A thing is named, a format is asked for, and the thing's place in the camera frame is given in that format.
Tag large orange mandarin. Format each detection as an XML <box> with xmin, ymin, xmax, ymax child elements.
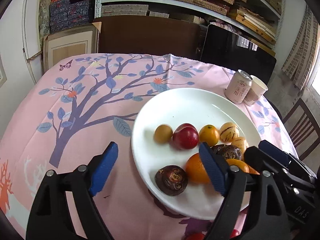
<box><xmin>185</xmin><ymin>153</ymin><xmax>210</xmax><ymax>184</ymax></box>

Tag dark water chestnut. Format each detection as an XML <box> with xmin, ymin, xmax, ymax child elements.
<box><xmin>211</xmin><ymin>144</ymin><xmax>242</xmax><ymax>160</ymax></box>

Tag dark purple passion fruit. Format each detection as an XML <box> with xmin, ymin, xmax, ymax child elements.
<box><xmin>155</xmin><ymin>165</ymin><xmax>188</xmax><ymax>196</ymax></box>

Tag black glossy panel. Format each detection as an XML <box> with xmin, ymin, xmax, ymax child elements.
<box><xmin>200</xmin><ymin>24</ymin><xmax>276</xmax><ymax>84</ymax></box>

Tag striped yellow pepino melon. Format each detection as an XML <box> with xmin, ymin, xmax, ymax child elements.
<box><xmin>219</xmin><ymin>122</ymin><xmax>240</xmax><ymax>143</ymax></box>

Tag dark brown cabinet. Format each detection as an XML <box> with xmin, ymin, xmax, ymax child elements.
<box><xmin>93</xmin><ymin>15</ymin><xmax>207</xmax><ymax>60</ymax></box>

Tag framed picture board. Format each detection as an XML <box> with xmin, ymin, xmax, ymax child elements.
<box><xmin>43</xmin><ymin>22</ymin><xmax>102</xmax><ymax>72</ymax></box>

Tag pink drink can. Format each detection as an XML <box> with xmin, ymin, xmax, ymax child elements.
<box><xmin>225</xmin><ymin>69</ymin><xmax>253</xmax><ymax>104</ymax></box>

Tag white oval plate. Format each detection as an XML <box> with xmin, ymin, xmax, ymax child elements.
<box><xmin>131</xmin><ymin>88</ymin><xmax>261</xmax><ymax>220</ymax></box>

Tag red cherry tomato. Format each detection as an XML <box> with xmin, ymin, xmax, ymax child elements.
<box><xmin>230</xmin><ymin>229</ymin><xmax>240</xmax><ymax>238</ymax></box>
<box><xmin>185</xmin><ymin>232</ymin><xmax>205</xmax><ymax>240</ymax></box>

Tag small yellow-orange citrus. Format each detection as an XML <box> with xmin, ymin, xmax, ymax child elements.
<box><xmin>199</xmin><ymin>125</ymin><xmax>220</xmax><ymax>147</ymax></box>

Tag large red plum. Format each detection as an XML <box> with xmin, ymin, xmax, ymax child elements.
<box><xmin>172</xmin><ymin>123</ymin><xmax>199</xmax><ymax>150</ymax></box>

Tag pink deer-print tablecloth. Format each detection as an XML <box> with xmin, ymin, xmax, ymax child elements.
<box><xmin>0</xmin><ymin>52</ymin><xmax>299</xmax><ymax>240</ymax></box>

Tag dark wooden chair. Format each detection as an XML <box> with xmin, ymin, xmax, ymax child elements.
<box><xmin>283</xmin><ymin>98</ymin><xmax>319</xmax><ymax>160</ymax></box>

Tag white paper cup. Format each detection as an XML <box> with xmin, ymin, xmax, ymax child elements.
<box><xmin>244</xmin><ymin>75</ymin><xmax>268</xmax><ymax>106</ymax></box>

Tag metal storage shelf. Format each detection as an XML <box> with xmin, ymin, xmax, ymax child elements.
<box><xmin>94</xmin><ymin>0</ymin><xmax>286</xmax><ymax>51</ymax></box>

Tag small green-yellow kumquat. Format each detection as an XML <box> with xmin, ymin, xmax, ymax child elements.
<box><xmin>153</xmin><ymin>124</ymin><xmax>173</xmax><ymax>144</ymax></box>

